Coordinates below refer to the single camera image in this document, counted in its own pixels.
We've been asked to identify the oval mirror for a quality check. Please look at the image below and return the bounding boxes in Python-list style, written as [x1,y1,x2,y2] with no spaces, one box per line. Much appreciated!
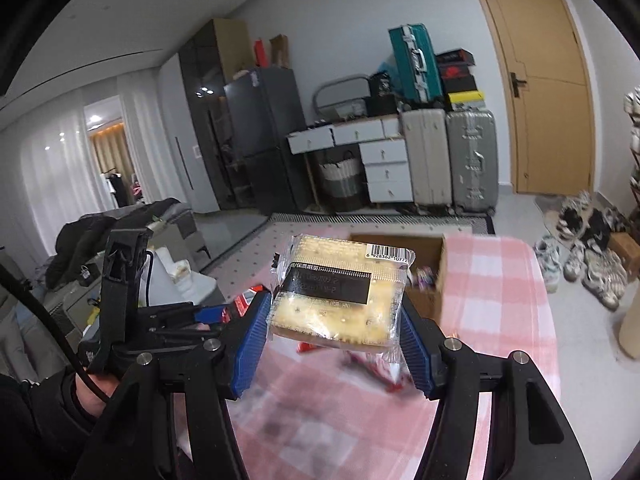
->
[312,74,371,122]

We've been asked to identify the silver suitcase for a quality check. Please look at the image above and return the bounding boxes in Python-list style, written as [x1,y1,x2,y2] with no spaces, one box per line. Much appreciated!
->
[446,110,499,216]

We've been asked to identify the black glass cabinet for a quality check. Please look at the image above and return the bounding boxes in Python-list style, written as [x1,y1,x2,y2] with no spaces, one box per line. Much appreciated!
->
[178,18,255,210]

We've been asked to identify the wooden shoe rack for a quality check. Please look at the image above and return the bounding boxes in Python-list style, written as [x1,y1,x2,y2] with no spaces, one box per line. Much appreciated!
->
[624,87,640,207]

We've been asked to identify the clear cracker packet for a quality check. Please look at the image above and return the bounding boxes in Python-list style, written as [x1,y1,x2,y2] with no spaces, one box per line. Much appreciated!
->
[268,234,416,353]

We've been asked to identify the small red snack packet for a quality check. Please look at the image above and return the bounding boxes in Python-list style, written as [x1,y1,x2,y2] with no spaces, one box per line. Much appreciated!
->
[296,342,413,393]

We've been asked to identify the small cardboard box on floor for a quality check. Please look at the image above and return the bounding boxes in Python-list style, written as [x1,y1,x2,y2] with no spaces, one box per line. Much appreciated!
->
[608,232,640,281]

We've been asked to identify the person's left hand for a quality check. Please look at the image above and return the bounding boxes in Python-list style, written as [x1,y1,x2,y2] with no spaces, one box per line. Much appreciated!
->
[75,374,119,417]

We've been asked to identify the white drawer desk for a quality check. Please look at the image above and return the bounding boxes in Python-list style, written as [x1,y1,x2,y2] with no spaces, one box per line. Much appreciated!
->
[288,115,414,204]

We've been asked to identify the brown SF cardboard box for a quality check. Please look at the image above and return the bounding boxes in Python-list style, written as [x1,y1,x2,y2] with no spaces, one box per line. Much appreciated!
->
[349,234,447,323]

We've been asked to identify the large red chip bag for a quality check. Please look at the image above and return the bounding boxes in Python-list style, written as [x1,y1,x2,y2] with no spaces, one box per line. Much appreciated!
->
[231,284,266,318]

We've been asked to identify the beige suitcase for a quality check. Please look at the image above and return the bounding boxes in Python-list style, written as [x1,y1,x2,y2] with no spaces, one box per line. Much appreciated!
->
[400,108,452,207]

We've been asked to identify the stacked shoe boxes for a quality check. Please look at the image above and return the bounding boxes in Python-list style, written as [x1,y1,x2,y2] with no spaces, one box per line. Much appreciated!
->
[435,49,486,110]

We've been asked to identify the teal suitcase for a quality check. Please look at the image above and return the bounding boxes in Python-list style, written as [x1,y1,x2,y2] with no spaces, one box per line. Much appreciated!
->
[388,24,444,104]

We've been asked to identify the black left sleeve forearm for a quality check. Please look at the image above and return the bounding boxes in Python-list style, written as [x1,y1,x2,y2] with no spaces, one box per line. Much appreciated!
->
[1,367,158,479]

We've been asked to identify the white laundry basket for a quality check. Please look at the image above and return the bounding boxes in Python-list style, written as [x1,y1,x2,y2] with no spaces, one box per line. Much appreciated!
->
[319,150,364,212]

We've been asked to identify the dark grey refrigerator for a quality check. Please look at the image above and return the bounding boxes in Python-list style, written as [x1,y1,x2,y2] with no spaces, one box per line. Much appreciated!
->
[224,67,312,216]

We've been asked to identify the wooden door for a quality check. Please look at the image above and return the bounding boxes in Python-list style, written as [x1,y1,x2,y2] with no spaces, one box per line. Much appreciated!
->
[480,0,594,195]

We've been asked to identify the pile of shoes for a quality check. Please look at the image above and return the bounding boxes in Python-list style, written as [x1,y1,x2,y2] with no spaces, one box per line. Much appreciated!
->
[534,191,639,311]

